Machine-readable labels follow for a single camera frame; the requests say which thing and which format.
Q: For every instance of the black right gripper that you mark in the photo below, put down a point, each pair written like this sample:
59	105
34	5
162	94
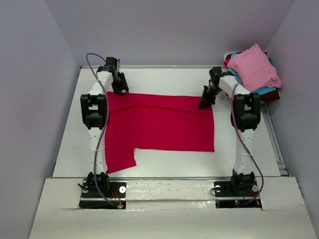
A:
205	101

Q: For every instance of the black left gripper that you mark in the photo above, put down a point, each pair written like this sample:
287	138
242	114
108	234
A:
117	90

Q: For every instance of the red t shirt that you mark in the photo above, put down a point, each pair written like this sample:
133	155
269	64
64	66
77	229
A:
159	122
232	62

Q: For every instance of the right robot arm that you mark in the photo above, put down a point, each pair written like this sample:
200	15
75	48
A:
245	117

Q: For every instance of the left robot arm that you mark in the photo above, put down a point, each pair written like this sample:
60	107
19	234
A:
95	116

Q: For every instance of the red folded t shirt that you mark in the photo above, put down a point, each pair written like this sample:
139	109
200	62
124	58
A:
232	62

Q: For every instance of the teal folded t shirt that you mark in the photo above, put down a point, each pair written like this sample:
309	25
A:
260	91

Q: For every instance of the pink folded t shirt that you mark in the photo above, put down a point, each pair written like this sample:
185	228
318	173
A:
256	71

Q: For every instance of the dark maroon folded t shirt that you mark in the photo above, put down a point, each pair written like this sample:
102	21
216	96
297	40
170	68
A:
269	97

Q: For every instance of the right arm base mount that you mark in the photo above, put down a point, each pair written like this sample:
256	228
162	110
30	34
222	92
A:
227	198

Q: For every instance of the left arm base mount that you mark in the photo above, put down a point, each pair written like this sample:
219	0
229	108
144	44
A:
114	199

